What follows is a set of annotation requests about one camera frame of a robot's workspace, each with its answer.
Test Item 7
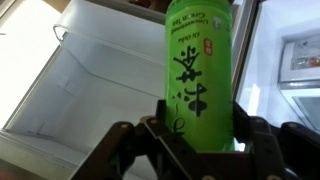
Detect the green tea bottle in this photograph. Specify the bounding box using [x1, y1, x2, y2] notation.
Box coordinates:
[164, 0, 235, 154]

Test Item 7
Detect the open refrigerator door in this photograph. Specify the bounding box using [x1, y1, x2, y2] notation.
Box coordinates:
[0, 0, 262, 180]

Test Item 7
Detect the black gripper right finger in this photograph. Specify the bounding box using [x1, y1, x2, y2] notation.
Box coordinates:
[232, 101, 320, 180]

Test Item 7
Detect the stainless steel refrigerator body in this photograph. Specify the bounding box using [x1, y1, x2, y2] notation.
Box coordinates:
[233, 0, 320, 135]

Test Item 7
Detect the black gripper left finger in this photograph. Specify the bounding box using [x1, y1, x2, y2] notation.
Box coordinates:
[68, 99, 198, 180]

